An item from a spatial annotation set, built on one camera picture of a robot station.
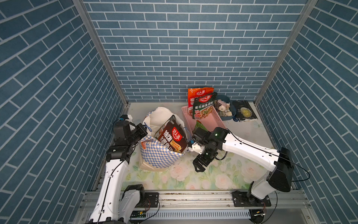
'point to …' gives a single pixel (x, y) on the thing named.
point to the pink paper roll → (222, 108)
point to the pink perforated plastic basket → (210, 122)
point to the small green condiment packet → (198, 124)
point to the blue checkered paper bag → (154, 154)
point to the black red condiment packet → (171, 134)
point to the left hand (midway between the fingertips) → (150, 125)
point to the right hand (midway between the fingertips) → (202, 164)
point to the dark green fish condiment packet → (203, 106)
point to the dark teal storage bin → (228, 100)
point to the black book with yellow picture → (243, 111)
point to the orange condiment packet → (194, 93)
